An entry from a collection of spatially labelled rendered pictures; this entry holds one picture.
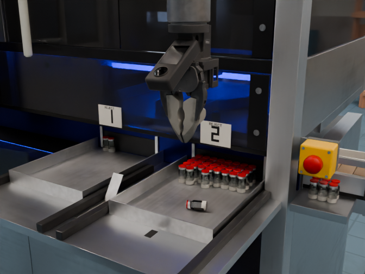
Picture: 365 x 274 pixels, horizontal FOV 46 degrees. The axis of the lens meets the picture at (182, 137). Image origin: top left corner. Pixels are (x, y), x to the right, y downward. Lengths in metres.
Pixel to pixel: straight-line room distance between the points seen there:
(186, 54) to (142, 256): 0.38
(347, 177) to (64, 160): 0.79
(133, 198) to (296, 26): 0.54
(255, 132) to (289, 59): 0.19
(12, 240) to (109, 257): 1.03
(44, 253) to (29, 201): 0.63
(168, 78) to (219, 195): 0.46
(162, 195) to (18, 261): 0.93
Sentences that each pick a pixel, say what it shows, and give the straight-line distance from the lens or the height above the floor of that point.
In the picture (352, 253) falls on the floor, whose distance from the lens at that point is 2.66.
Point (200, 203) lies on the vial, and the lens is 0.98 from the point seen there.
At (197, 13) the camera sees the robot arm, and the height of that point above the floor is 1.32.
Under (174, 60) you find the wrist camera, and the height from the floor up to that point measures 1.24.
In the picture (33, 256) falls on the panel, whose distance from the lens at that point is 1.78.
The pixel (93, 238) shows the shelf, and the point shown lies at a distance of 0.91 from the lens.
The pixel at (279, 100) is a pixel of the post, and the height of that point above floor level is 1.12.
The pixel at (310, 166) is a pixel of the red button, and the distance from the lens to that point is 0.97.
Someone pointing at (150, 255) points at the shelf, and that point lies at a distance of 0.84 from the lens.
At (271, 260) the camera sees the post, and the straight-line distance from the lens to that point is 1.15.
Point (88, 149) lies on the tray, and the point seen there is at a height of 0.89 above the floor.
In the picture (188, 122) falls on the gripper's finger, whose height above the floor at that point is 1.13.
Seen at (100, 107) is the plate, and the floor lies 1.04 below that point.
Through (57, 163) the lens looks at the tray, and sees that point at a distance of 1.32.
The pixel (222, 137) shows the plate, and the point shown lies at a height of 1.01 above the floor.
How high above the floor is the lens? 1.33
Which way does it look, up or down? 17 degrees down
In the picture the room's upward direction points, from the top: straight up
